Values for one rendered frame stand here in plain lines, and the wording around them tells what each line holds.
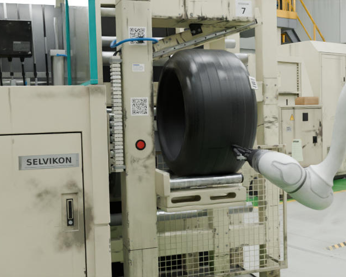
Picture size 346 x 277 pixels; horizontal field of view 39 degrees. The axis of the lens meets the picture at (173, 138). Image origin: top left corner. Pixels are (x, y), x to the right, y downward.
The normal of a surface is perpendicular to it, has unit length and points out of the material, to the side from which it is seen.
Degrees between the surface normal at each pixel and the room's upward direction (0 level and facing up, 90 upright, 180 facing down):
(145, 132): 90
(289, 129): 90
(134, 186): 90
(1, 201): 90
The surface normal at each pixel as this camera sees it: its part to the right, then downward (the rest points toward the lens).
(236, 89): 0.29, -0.29
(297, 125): 0.60, 0.03
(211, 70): 0.23, -0.57
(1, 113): 0.31, 0.04
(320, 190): 0.18, 0.29
